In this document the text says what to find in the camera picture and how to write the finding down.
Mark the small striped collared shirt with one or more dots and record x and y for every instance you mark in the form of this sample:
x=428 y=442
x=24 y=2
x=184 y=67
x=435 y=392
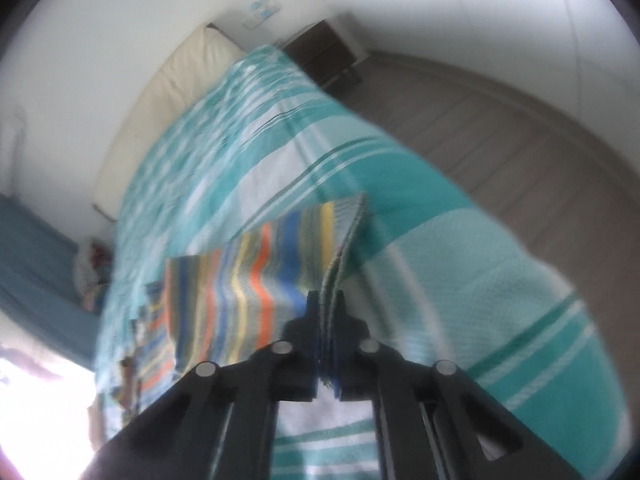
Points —
x=150 y=340

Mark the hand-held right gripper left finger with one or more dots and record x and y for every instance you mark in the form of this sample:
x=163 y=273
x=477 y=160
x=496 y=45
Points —
x=309 y=331

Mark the blue curtain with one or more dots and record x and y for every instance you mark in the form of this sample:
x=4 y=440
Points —
x=35 y=265

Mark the pile of mixed clothes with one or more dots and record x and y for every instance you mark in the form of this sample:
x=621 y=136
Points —
x=95 y=270

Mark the teal plaid bed blanket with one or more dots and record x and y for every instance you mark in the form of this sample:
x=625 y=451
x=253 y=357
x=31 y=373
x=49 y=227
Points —
x=400 y=185

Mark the plain white wall switch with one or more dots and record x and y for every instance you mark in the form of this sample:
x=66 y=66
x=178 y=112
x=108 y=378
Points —
x=254 y=22

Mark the dark wooden nightstand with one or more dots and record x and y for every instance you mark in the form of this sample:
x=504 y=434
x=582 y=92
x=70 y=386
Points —
x=320 y=50

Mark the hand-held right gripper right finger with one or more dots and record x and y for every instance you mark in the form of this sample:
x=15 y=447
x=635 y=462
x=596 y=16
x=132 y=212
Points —
x=343 y=340

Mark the wall socket with blue stickers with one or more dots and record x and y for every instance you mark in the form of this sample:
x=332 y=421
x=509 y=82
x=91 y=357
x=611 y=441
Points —
x=265 y=7

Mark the multicolour striped knit garment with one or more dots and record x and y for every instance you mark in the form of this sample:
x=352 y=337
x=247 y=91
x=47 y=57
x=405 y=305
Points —
x=250 y=280

